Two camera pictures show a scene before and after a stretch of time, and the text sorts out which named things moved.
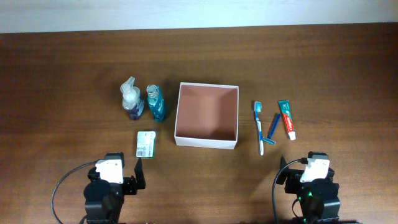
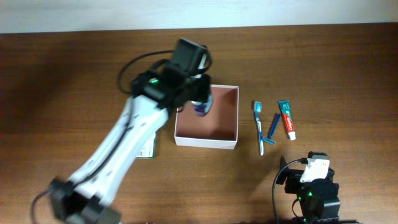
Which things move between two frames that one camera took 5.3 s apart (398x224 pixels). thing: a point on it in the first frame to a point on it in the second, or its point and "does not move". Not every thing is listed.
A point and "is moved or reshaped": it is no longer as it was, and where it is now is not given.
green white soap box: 145,144 does not move
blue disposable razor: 273,129 does not move
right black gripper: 291,182 does not move
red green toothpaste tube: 286,114 does not move
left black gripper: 131,183 to 203,90
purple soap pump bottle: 131,99 is moved or reshaped
